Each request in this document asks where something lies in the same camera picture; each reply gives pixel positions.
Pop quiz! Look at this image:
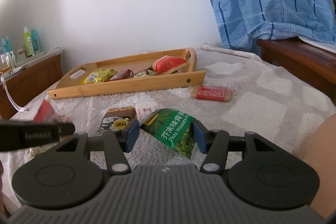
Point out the long red stick packet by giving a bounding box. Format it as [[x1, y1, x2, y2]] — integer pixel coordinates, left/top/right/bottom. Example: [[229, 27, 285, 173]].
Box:
[[33, 100, 70, 123]]

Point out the green wasabi peas packet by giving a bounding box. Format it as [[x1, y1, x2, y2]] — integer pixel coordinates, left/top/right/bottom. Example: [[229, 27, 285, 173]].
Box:
[[140, 109, 195, 159]]

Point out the pink white small packet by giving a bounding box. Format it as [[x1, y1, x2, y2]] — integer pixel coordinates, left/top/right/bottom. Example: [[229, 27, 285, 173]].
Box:
[[134, 101, 159, 122]]

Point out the red cake bar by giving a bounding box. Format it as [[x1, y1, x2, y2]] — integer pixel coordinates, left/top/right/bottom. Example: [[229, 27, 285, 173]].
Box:
[[191, 85, 235, 102]]

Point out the yellow snack packet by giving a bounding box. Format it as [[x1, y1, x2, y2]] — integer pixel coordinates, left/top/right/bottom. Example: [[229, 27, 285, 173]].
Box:
[[81, 68, 116, 85]]

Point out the red beige nescafe sachet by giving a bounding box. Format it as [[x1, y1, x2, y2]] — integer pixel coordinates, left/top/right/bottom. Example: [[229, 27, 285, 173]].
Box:
[[133, 69, 157, 78]]

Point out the right hand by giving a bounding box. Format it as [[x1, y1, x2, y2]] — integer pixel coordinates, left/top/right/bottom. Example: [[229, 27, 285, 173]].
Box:
[[303, 115, 336, 218]]

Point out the wooden side cabinet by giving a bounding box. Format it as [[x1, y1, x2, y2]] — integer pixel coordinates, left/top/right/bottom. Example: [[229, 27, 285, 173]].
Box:
[[6, 53, 63, 106]]

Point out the small dark red candy packet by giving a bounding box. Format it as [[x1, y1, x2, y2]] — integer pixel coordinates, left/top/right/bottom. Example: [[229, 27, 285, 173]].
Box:
[[109, 69, 133, 81]]

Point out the wooden serving tray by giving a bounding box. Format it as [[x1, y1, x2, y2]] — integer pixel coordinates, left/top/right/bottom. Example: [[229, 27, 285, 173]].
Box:
[[47, 48, 206, 100]]

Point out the red orange peanut packet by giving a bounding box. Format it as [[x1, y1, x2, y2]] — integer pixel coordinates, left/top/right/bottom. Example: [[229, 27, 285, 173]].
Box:
[[151, 55, 188, 75]]

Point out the teal bottle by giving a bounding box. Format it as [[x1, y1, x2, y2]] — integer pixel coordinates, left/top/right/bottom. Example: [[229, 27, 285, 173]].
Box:
[[31, 29, 41, 54]]

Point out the green lotion bottle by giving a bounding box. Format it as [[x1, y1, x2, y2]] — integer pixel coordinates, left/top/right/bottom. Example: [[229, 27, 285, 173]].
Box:
[[23, 27, 35, 56]]

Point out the white cable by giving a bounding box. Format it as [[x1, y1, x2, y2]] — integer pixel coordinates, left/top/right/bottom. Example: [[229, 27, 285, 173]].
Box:
[[0, 74, 31, 113]]

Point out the dark wooden chair frame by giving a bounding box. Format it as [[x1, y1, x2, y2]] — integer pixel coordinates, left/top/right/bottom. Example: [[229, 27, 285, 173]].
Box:
[[256, 38, 335, 103]]

